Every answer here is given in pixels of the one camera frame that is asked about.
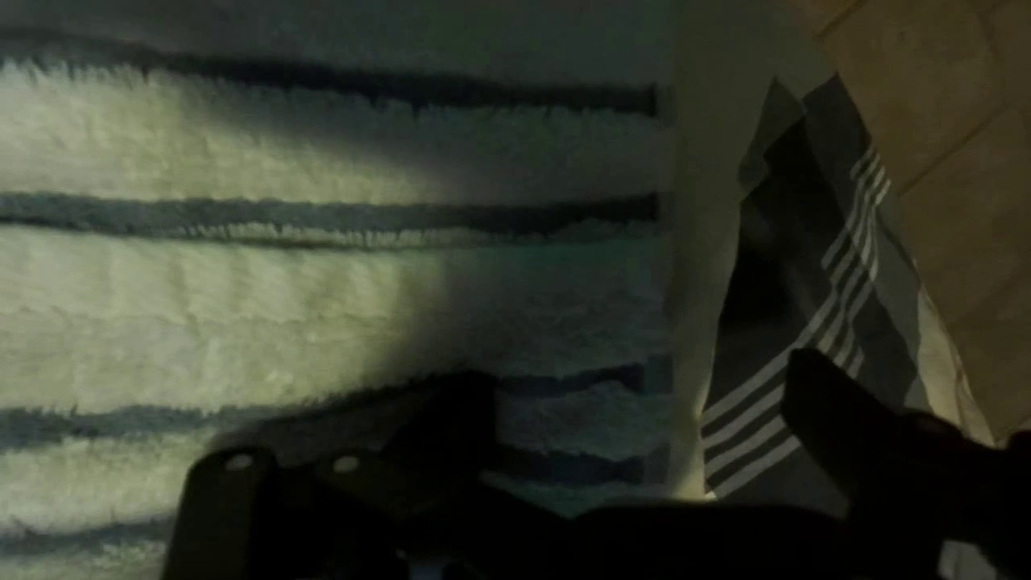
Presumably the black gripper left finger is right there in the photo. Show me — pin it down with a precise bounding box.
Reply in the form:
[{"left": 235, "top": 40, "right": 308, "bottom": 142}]
[{"left": 385, "top": 371, "right": 496, "bottom": 501}]

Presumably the grey plaid bedspread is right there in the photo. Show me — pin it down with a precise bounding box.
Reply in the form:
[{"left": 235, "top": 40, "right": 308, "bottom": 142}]
[{"left": 704, "top": 80, "right": 991, "bottom": 511}]

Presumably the white towel with blue stripes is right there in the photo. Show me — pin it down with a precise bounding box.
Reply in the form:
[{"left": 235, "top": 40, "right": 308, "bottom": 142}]
[{"left": 0, "top": 0, "right": 825, "bottom": 580}]

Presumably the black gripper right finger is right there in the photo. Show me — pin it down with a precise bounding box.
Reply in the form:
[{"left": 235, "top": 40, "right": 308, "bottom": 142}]
[{"left": 780, "top": 344, "right": 970, "bottom": 518}]

